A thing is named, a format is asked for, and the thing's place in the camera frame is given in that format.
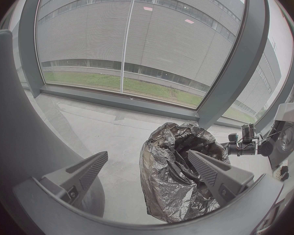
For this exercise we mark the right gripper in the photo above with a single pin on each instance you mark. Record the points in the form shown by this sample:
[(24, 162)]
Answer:
[(242, 149)]

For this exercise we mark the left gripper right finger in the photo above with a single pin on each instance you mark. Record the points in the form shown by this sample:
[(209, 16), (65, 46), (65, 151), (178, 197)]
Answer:
[(225, 180)]

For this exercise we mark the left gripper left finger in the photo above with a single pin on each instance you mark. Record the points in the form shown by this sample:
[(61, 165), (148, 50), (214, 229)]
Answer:
[(73, 180)]

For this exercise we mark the black plastic bag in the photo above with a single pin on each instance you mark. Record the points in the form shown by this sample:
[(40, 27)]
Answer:
[(166, 185)]

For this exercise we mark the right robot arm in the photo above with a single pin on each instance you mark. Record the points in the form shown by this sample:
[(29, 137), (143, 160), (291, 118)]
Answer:
[(267, 148)]

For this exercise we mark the window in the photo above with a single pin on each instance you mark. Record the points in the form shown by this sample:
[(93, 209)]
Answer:
[(250, 57)]

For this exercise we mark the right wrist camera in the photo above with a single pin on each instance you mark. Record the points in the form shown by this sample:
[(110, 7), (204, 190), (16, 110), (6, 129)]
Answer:
[(232, 137)]

